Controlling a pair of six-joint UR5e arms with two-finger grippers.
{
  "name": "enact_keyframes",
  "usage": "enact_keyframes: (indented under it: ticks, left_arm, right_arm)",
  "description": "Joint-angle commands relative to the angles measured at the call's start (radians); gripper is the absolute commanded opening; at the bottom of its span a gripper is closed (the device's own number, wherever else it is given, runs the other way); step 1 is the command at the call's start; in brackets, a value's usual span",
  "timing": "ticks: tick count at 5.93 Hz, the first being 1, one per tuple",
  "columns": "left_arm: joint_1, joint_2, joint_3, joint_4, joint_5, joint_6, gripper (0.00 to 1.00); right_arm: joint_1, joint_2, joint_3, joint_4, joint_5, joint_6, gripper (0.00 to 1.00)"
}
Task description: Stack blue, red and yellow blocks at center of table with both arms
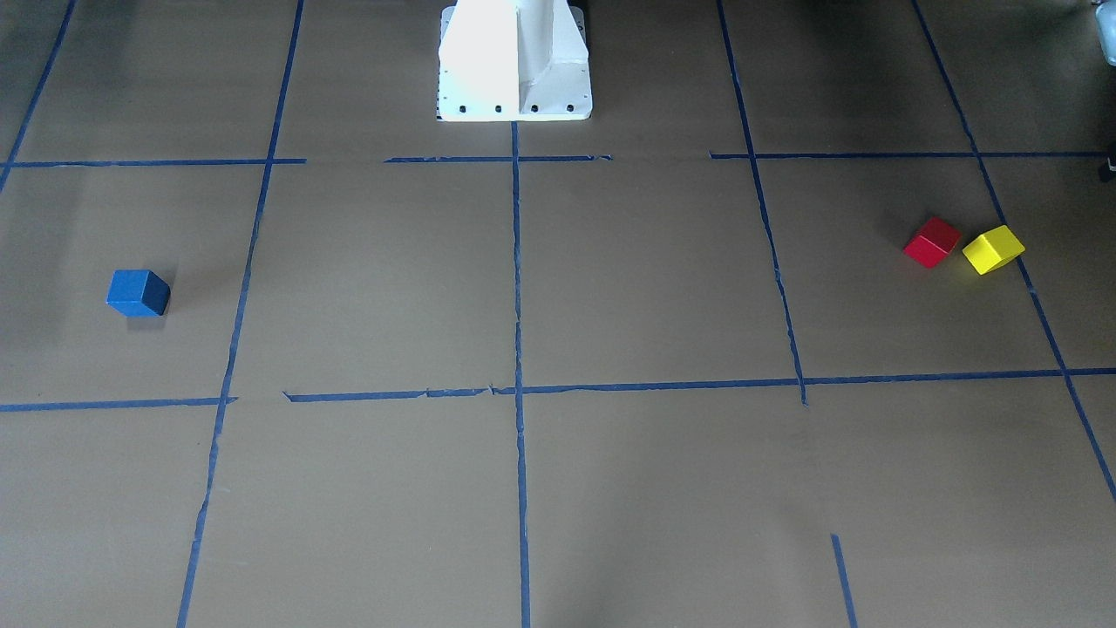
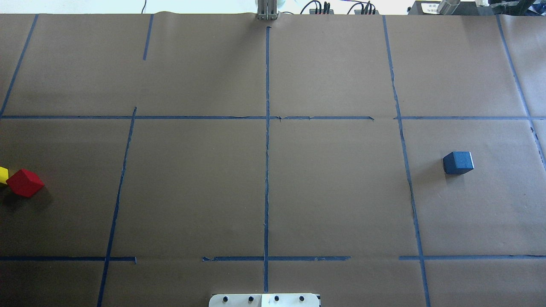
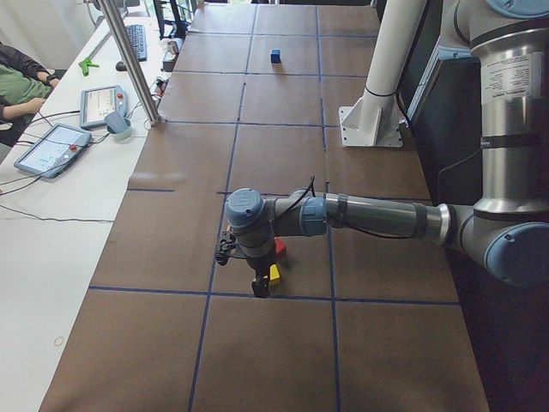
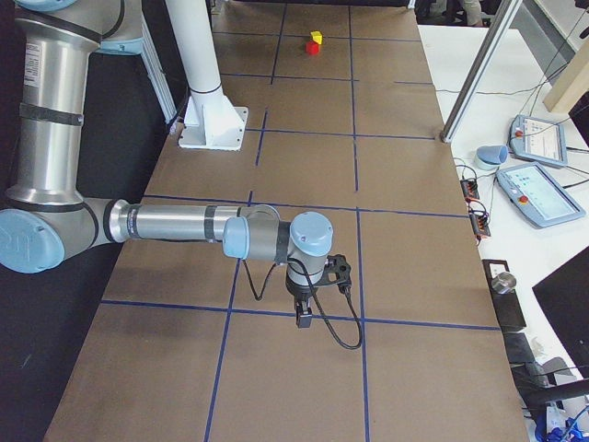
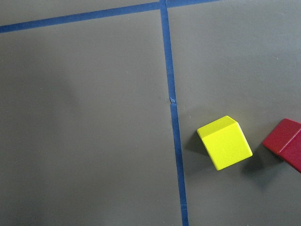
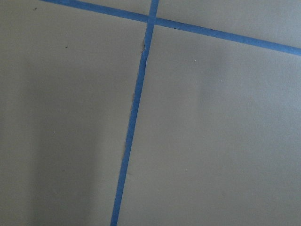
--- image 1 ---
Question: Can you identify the red wooden cube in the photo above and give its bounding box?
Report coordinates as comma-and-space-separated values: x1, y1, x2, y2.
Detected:
903, 218, 961, 268

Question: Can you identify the blue wooden cube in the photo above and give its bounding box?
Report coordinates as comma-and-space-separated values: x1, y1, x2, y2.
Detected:
106, 268, 171, 317

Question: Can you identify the yellow wooden cube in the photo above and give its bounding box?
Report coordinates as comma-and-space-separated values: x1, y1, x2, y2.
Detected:
962, 225, 1027, 276

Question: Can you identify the white camera post with base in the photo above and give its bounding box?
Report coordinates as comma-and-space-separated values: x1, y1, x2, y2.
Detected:
436, 1, 594, 123

